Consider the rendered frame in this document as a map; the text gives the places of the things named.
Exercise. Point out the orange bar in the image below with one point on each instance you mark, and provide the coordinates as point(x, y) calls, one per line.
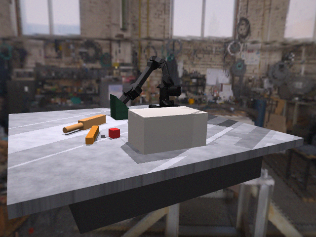
point(91, 136)

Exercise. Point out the orange block with cylindrical handle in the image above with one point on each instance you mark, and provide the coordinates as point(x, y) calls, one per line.
point(86, 123)

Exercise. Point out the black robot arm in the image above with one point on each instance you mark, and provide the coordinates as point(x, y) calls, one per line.
point(168, 89)

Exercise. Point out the red block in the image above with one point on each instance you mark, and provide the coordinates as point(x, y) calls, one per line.
point(114, 133)

